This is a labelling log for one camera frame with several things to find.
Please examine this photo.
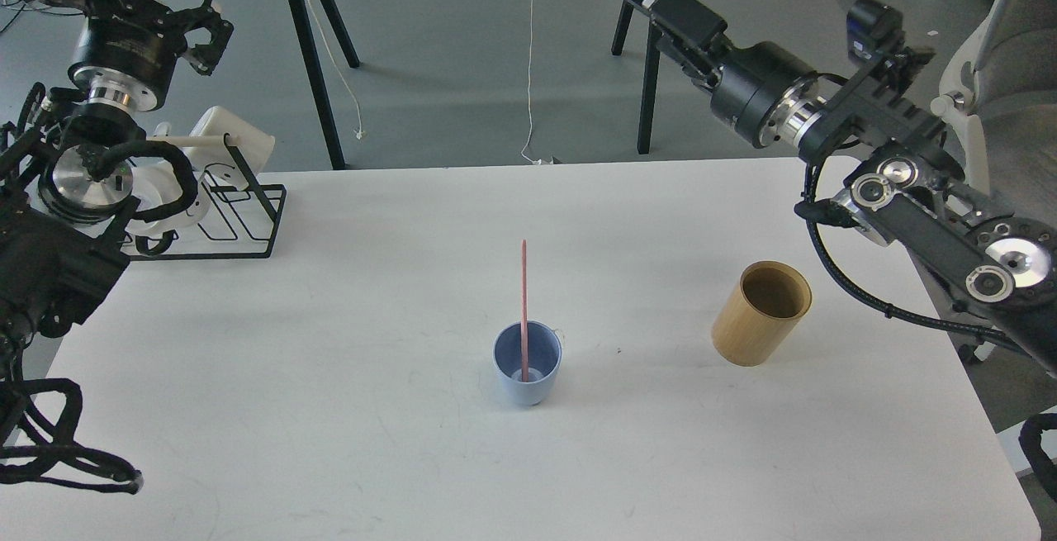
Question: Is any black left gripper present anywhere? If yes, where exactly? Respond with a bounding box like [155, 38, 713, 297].
[45, 0, 234, 112]

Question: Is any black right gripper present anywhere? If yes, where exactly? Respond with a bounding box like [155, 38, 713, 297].
[624, 0, 822, 149]

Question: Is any blue plastic cup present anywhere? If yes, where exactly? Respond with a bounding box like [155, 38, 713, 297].
[492, 320, 563, 406]

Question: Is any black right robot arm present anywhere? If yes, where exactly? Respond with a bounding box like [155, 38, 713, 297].
[624, 0, 1056, 374]

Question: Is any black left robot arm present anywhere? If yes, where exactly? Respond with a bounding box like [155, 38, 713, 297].
[1, 0, 233, 495]

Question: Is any wooden rack dowel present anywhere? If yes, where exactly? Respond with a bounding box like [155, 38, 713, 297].
[148, 134, 238, 149]

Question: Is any white mug upper right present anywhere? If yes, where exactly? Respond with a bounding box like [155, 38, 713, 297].
[185, 106, 276, 188]

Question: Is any white mug on rack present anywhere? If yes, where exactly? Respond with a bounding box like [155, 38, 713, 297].
[127, 161, 214, 237]

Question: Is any bamboo cylinder holder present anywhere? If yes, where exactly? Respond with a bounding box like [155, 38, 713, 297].
[711, 261, 813, 367]

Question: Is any white office chair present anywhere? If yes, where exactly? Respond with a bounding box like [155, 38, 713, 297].
[930, 0, 1056, 225]

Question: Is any black wire cup rack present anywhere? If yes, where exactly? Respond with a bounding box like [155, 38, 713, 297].
[122, 146, 288, 262]

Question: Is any white rope cord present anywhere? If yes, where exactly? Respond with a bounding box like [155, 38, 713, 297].
[296, 0, 366, 141]

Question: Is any white hanging cable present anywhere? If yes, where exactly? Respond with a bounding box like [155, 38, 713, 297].
[520, 0, 562, 166]

